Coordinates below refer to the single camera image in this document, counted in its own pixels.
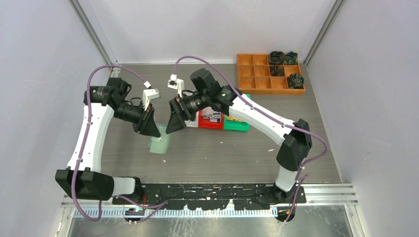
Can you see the red plastic bin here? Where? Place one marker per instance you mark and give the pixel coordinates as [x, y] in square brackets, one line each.
[211, 123]

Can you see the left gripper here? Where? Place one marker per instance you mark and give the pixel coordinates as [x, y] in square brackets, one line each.
[147, 127]

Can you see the gold cards stack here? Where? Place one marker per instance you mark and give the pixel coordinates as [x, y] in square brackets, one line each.
[236, 120]

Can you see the silver cards stack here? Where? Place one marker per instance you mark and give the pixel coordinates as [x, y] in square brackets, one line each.
[212, 116]

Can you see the green plastic bin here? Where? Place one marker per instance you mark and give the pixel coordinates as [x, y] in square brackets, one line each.
[235, 126]

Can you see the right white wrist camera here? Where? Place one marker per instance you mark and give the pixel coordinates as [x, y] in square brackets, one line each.
[176, 83]

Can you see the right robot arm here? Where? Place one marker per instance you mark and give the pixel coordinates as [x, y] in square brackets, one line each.
[291, 136]

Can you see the dark rolled cloth top-left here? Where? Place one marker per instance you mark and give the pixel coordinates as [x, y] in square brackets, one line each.
[276, 57]

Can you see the green rolled cloth bottom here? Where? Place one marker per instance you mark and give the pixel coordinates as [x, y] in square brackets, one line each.
[295, 81]

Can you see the wooden compartment tray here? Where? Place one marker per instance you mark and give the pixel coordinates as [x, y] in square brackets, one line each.
[253, 76]

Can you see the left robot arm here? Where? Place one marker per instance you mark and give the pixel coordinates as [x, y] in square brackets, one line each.
[82, 177]

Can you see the green rolled cloth top-right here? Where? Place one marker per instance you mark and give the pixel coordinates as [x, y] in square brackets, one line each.
[291, 58]

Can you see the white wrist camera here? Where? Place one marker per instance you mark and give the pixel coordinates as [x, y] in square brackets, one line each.
[176, 83]
[149, 94]

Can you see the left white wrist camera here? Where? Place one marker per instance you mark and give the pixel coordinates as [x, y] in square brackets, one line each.
[149, 94]

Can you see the white plastic bin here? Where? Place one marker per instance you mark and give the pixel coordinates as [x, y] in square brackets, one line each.
[192, 123]

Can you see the green card holder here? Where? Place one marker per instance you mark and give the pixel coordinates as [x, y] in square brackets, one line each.
[160, 145]

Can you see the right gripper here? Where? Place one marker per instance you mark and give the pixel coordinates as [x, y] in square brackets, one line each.
[176, 123]

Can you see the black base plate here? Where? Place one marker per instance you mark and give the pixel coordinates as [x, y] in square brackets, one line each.
[216, 196]

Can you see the dark rolled cloth middle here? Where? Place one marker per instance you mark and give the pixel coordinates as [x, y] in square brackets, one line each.
[277, 70]

